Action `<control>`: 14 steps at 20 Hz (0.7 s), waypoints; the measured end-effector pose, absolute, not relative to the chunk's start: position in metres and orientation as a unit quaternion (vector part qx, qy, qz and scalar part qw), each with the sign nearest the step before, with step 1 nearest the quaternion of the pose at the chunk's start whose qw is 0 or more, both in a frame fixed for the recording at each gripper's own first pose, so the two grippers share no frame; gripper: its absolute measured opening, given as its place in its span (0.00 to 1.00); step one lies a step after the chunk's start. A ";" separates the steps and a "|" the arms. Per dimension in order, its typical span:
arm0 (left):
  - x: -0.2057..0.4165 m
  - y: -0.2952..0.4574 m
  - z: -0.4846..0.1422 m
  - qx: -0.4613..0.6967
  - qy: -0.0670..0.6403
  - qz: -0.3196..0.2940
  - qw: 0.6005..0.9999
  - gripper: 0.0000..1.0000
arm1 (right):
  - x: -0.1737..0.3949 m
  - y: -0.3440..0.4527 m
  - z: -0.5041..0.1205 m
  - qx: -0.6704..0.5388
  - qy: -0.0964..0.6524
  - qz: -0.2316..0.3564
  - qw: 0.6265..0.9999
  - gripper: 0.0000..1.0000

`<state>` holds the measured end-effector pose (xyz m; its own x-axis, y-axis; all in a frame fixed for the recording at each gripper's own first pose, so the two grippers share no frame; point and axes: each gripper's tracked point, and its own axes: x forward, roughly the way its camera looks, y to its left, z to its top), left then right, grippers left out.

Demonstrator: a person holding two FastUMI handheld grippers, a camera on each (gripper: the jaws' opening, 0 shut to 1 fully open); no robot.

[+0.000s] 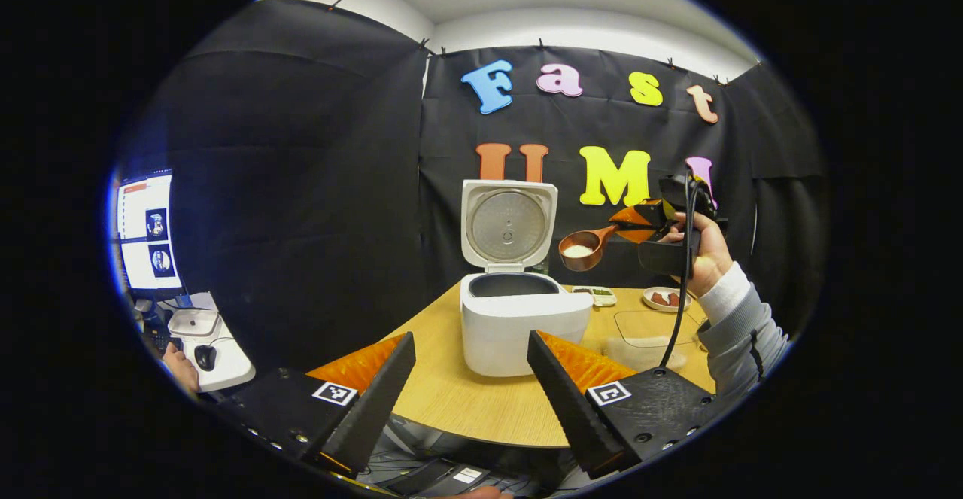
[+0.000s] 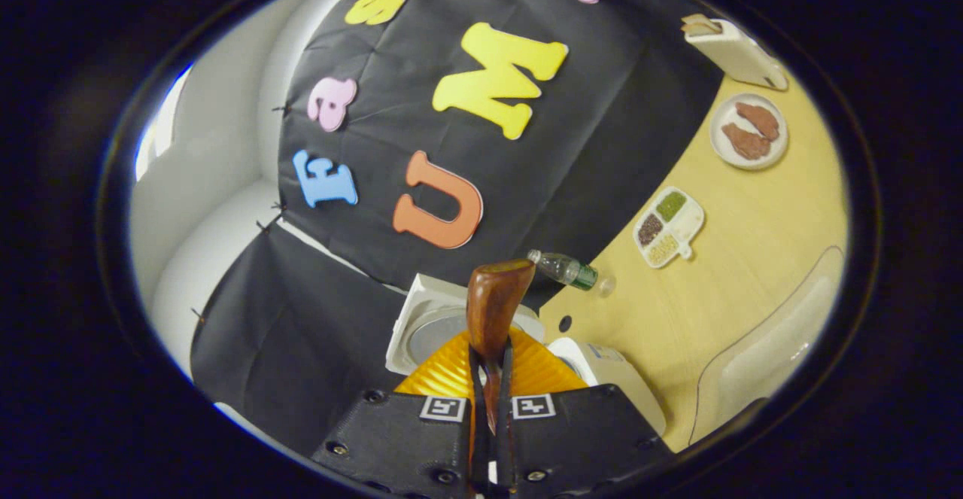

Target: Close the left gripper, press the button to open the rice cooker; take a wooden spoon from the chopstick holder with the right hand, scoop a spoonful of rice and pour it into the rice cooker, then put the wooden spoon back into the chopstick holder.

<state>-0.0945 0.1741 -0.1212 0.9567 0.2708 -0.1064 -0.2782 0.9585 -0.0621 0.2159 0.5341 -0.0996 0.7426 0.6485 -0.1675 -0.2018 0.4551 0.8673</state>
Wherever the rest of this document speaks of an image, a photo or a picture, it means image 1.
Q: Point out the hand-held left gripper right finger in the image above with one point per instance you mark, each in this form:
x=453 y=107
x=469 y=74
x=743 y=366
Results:
x=568 y=405

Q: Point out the computer monitor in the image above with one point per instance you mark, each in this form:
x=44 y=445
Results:
x=143 y=235

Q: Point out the white side table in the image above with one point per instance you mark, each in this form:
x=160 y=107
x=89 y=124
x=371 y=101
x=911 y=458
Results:
x=229 y=367

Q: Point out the white divided grain tray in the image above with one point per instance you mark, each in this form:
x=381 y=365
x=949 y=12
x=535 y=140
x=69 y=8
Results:
x=596 y=296

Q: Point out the white rice cooker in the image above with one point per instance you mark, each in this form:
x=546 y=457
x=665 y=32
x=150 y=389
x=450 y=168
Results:
x=519 y=333

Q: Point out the black case with white label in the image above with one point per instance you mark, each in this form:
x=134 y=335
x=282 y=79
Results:
x=432 y=478

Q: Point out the spoonful of white rice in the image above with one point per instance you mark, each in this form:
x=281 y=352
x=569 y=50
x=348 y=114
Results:
x=578 y=251

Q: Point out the clear container of rice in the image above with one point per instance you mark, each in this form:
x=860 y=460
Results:
x=639 y=352

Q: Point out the brown wooden spoon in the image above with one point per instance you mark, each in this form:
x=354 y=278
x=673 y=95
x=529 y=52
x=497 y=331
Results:
x=596 y=238

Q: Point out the white round plate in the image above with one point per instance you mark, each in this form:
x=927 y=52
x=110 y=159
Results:
x=666 y=307

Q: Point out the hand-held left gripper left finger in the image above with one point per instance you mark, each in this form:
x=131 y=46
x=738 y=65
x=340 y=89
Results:
x=376 y=409

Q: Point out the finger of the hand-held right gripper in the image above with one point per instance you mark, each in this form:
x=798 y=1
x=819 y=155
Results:
x=636 y=226

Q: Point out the black backdrop cloth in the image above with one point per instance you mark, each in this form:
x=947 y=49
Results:
x=301 y=183

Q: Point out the black computer mouse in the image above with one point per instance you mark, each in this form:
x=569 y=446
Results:
x=205 y=357

